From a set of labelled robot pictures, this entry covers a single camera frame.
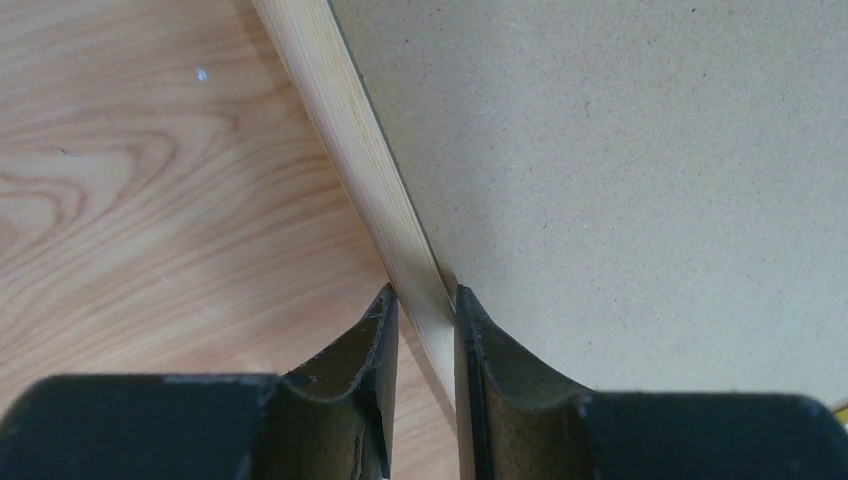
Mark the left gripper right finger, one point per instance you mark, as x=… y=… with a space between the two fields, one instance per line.
x=519 y=418

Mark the brown cardboard backing board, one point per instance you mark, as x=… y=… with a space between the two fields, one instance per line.
x=649 y=195

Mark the yellow wooden picture frame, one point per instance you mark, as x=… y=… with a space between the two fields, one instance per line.
x=314 y=51

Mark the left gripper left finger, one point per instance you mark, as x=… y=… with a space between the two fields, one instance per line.
x=329 y=418

